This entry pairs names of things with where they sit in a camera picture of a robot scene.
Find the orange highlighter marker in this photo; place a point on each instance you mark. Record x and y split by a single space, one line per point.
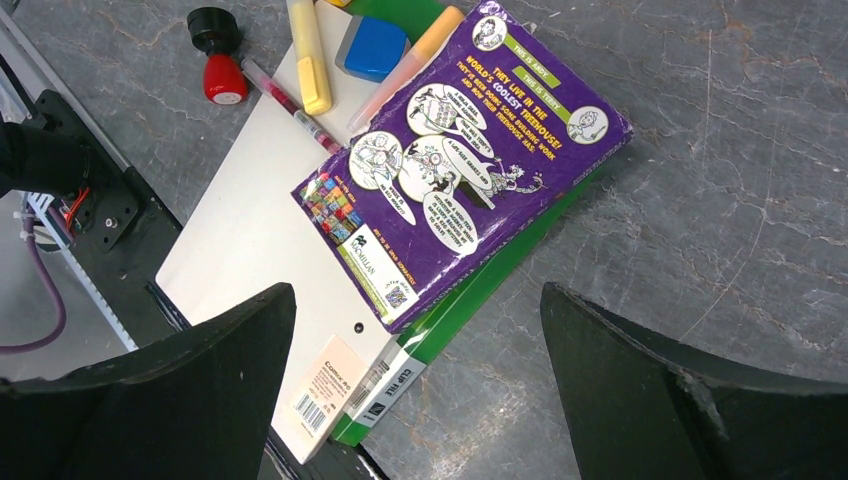
419 55

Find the red black stamp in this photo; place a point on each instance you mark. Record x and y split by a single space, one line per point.
214 32

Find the purple paperback book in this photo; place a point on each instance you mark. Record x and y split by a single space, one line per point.
457 166

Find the yellow eraser block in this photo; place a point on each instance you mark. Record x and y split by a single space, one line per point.
339 3

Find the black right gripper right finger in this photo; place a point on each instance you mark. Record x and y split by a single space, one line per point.
641 405

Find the green clip file folder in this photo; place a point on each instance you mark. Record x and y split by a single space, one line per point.
464 291

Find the blue eraser block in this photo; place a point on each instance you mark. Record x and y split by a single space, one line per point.
371 48

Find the yellow highlighter marker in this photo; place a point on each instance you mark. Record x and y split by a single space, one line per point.
311 68

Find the red gel pen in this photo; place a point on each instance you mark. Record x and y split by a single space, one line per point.
269 87

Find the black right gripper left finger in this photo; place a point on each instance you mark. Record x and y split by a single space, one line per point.
195 405

